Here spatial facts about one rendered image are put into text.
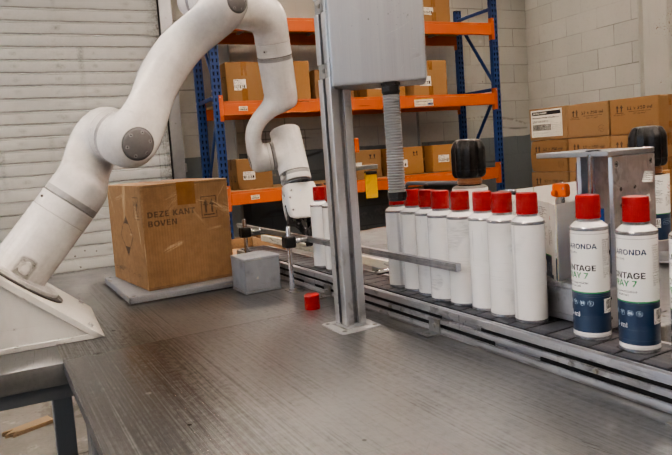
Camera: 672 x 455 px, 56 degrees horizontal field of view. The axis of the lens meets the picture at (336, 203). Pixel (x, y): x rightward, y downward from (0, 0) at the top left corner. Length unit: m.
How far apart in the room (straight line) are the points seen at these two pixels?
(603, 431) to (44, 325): 1.01
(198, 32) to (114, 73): 4.11
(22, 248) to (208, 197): 0.51
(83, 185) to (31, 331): 0.31
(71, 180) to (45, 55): 4.17
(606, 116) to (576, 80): 2.30
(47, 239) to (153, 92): 0.38
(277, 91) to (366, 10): 0.56
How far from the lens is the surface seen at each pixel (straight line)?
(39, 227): 1.43
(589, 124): 4.95
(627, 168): 1.02
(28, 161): 5.50
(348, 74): 1.14
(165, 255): 1.68
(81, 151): 1.50
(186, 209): 1.69
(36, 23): 5.62
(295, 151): 1.70
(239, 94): 5.15
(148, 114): 1.42
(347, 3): 1.16
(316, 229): 1.58
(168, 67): 1.47
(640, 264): 0.90
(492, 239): 1.06
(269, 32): 1.62
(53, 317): 1.37
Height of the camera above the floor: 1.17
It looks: 5 degrees down
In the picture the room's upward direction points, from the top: 4 degrees counter-clockwise
